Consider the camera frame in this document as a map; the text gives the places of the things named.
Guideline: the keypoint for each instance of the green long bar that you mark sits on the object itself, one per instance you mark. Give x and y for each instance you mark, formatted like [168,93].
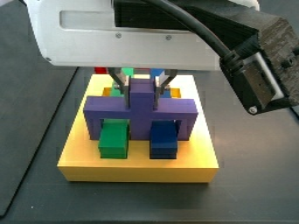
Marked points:
[114,139]

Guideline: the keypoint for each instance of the red E-shaped block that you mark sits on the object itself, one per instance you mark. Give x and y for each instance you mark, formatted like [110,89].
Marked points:
[100,70]

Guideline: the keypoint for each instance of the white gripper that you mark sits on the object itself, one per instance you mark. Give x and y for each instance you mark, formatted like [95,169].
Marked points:
[76,36]

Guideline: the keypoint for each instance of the blue long bar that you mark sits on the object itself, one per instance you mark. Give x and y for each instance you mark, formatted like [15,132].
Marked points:
[163,142]

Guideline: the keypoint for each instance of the purple E-shaped block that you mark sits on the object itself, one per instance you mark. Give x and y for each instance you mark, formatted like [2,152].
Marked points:
[110,107]

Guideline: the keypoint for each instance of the yellow slotted board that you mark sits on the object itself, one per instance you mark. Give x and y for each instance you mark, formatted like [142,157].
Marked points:
[195,165]

